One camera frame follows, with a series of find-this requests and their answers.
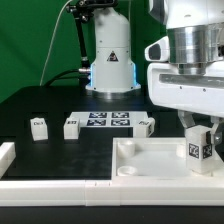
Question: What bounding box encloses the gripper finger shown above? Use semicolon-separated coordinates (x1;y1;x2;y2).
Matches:
178;111;194;129
210;117;223;144

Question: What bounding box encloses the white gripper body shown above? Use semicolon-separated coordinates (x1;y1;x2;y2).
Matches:
147;61;224;118

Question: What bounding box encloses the white square tabletop panel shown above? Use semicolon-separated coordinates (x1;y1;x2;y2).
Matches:
112;138;224;180

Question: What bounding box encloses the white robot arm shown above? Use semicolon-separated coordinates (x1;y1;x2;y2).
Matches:
86;0;224;145

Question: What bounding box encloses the white fiducial marker plate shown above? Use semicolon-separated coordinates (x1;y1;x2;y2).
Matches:
70;111;148;127

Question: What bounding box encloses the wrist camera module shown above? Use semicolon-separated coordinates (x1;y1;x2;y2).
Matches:
145;36;170;62

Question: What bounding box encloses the white U-shaped fence frame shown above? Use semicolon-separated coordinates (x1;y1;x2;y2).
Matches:
0;142;224;206

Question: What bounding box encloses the black cable bundle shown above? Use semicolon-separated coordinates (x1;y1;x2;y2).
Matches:
44;68;92;88

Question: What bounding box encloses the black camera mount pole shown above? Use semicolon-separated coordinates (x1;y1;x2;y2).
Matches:
66;0;118;68

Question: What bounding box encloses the white cable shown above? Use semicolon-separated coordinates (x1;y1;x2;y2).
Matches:
39;0;73;87

